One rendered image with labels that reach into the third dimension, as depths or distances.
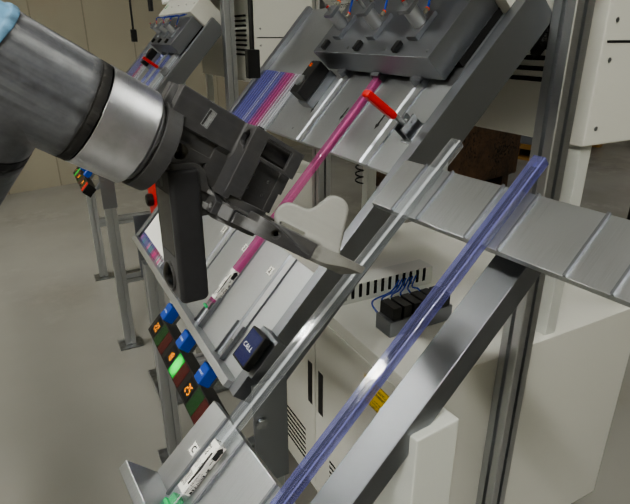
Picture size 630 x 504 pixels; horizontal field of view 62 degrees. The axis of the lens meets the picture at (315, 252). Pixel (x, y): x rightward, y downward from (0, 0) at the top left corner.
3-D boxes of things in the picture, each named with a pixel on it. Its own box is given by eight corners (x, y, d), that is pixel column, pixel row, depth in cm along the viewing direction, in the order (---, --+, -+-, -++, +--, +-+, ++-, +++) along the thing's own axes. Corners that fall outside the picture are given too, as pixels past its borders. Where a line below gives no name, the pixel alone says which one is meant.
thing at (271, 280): (251, 390, 76) (235, 382, 74) (150, 243, 130) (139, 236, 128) (329, 284, 76) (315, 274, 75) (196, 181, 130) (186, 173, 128)
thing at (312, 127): (412, 193, 78) (393, 173, 75) (247, 129, 132) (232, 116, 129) (543, 16, 79) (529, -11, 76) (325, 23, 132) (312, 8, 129)
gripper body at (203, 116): (312, 159, 45) (191, 84, 37) (266, 250, 45) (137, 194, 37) (268, 145, 50) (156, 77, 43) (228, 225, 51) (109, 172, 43)
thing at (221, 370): (259, 403, 78) (222, 386, 73) (155, 252, 131) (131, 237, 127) (264, 396, 78) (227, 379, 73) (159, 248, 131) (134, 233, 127)
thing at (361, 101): (211, 311, 90) (205, 307, 89) (209, 307, 91) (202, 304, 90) (388, 73, 91) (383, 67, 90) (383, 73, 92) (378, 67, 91)
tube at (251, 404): (177, 512, 55) (169, 509, 54) (172, 503, 56) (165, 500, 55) (463, 146, 61) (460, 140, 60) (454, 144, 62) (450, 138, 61)
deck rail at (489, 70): (264, 410, 76) (232, 396, 72) (259, 403, 78) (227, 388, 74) (555, 16, 77) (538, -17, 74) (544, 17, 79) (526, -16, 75)
